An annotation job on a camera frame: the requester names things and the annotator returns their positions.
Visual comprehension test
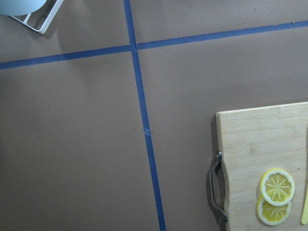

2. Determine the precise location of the light blue cup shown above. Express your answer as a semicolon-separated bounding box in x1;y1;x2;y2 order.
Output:
0;0;46;16

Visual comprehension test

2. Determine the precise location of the yellow plastic knife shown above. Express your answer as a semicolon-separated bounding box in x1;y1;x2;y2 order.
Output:
300;181;308;225

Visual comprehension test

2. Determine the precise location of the lemon slice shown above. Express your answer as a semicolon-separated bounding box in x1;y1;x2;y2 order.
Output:
260;168;295;206
256;196;292;226

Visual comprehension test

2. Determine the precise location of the upper lemon slice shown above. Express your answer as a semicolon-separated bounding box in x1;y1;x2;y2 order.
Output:
260;168;295;206

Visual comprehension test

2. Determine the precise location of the lower lemon slice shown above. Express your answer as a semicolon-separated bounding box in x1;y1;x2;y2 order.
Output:
256;196;292;226

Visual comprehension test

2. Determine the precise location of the white wire cup rack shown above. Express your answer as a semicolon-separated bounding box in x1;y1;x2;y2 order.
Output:
11;0;64;35

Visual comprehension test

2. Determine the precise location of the bamboo cutting board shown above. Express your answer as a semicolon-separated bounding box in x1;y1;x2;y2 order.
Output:
216;102;308;231

